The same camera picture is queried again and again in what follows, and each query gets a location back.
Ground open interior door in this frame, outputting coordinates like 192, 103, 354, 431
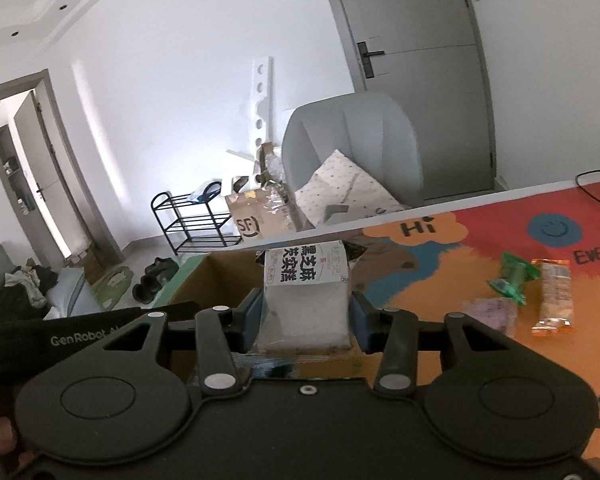
0, 70, 123, 269

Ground dotted white cushion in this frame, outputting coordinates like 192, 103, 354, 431
294, 150, 406, 226

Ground open cardboard box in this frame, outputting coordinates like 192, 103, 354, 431
164, 249, 432, 366

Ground small purple snack packet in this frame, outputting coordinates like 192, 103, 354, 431
463, 297, 518, 337

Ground white perforated board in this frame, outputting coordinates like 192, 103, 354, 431
226, 56, 274, 162

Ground colourful cat table mat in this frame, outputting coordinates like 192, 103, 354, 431
144, 176, 600, 480

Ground grey armchair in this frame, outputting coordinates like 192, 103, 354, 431
282, 92, 424, 208

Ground orange cracker packet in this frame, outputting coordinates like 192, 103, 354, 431
532, 259, 574, 336

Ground green snack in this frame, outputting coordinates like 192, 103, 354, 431
488, 252, 540, 306

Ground white black-label snack bag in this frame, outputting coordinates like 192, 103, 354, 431
256, 240, 365, 354

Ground SF cardboard box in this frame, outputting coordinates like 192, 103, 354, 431
225, 176, 298, 242

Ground person's left hand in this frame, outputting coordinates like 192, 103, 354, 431
0, 417, 36, 474

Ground black shoes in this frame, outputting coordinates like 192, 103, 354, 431
132, 257, 180, 304

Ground black shoe rack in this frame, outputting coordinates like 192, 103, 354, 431
150, 180, 242, 256

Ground grey door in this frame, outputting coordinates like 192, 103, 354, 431
329, 0, 495, 200

